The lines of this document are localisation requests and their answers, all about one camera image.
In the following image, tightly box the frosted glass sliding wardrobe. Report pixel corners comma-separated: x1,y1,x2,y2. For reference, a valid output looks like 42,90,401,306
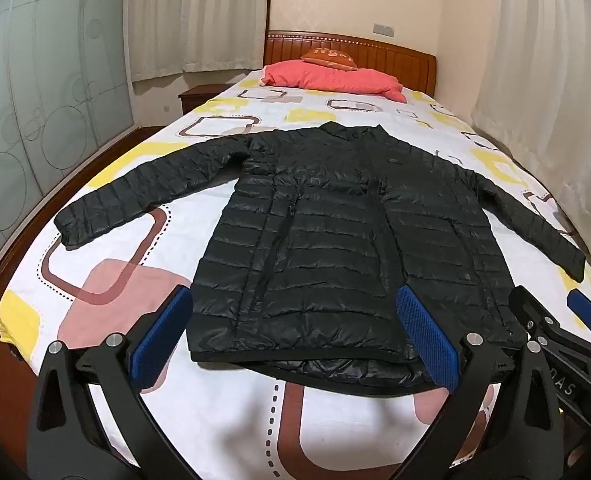
0,0,137,267

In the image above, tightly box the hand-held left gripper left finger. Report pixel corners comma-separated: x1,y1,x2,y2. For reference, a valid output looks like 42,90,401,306
26,285,198,480

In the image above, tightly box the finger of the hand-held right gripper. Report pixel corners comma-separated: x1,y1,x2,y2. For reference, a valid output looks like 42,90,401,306
566,289,591,347
508,285,555,341

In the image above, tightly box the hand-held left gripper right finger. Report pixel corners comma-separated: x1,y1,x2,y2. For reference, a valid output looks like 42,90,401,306
395,285,563,480

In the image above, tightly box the patterned white bed sheet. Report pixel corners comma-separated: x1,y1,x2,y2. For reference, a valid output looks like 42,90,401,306
0,77,591,480

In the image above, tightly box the black puffer jacket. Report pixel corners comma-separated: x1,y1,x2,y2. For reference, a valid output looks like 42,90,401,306
55,121,587,390

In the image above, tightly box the dark wooden nightstand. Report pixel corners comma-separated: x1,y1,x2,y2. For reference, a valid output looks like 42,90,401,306
178,84,226,115

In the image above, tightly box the pink pillow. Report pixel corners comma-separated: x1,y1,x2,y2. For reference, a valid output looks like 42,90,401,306
260,58,407,105

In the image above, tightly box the white window curtain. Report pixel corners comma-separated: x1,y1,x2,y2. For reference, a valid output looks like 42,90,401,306
475,0,591,201
125,0,274,84

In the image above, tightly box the wooden bed headboard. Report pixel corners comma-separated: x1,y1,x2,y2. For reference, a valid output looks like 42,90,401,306
264,31,437,97

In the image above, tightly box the orange cushion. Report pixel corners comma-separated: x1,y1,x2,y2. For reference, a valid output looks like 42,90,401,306
300,49,359,71

